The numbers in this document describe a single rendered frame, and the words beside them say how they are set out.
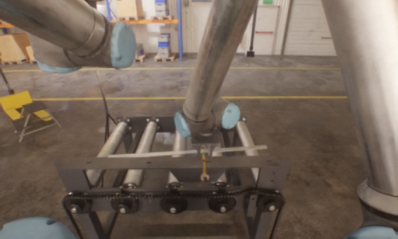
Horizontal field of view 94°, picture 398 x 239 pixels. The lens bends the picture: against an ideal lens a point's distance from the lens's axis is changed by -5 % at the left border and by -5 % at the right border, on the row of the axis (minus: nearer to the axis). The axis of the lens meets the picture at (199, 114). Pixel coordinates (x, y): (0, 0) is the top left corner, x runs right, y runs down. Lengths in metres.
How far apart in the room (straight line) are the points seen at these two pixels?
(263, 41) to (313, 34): 2.44
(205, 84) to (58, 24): 0.32
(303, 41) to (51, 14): 11.02
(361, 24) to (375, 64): 0.06
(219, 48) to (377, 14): 0.26
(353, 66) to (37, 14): 0.46
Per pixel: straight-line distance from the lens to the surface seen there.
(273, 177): 1.29
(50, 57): 0.52
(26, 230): 0.38
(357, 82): 0.41
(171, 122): 2.06
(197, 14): 9.86
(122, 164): 1.16
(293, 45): 11.01
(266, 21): 10.35
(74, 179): 1.40
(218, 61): 0.46
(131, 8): 8.78
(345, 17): 0.41
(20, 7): 0.32
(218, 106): 0.69
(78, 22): 0.36
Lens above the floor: 1.89
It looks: 28 degrees down
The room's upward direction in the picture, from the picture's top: straight up
